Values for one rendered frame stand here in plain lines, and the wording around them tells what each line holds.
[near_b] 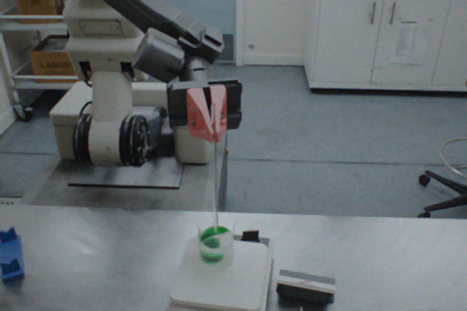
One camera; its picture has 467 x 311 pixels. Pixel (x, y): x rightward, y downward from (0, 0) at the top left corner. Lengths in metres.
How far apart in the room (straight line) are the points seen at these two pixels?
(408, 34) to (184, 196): 2.03
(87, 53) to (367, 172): 1.54
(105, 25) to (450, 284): 1.08
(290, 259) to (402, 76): 2.52
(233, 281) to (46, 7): 2.36
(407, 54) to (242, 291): 2.67
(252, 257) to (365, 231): 0.28
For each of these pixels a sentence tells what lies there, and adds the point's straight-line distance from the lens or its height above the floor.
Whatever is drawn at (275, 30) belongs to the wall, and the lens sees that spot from 3.55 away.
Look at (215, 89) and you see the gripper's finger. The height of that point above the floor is 1.07.
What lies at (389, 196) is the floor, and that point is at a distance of 2.24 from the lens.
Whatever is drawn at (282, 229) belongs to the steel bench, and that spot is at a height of 0.75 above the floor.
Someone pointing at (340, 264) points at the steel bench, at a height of 0.75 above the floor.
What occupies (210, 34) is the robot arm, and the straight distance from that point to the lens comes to 0.72.
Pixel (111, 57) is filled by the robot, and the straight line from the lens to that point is 1.39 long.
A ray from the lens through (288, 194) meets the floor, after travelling 2.15.
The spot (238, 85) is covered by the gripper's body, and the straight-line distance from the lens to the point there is 0.60.
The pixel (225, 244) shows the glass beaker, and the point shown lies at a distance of 0.60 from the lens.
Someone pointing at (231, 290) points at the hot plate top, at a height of 0.84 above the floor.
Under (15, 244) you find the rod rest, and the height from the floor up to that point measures 0.76.
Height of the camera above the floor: 1.31
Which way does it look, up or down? 30 degrees down
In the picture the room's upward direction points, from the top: straight up
